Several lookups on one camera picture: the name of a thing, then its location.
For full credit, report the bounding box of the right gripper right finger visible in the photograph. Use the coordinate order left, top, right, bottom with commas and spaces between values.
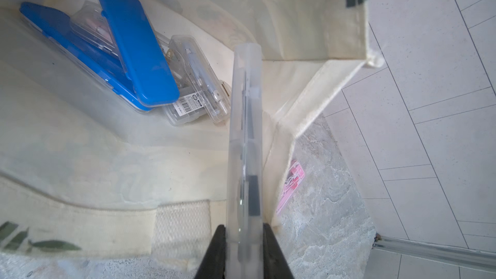
263, 223, 294, 279

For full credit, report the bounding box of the clear compass case with barcode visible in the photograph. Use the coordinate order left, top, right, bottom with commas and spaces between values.
157, 34, 231, 126

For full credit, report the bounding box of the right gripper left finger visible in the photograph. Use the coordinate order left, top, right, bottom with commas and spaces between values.
194, 225, 226, 279

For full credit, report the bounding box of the clear compass set case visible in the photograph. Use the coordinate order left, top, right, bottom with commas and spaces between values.
225, 43, 264, 278

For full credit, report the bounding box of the clear case with pink insert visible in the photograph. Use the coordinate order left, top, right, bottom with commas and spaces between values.
70, 1, 118, 58

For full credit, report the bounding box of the cream canvas floral tote bag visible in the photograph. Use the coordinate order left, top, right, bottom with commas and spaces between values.
1, 0, 370, 267

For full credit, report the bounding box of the blue compass set case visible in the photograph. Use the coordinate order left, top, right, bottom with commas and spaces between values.
99, 0, 180, 107

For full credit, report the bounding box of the aluminium rail frame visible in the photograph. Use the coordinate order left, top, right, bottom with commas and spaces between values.
373, 234, 495, 273

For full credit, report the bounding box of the pink compass set case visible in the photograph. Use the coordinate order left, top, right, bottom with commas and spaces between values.
276, 160, 306, 215

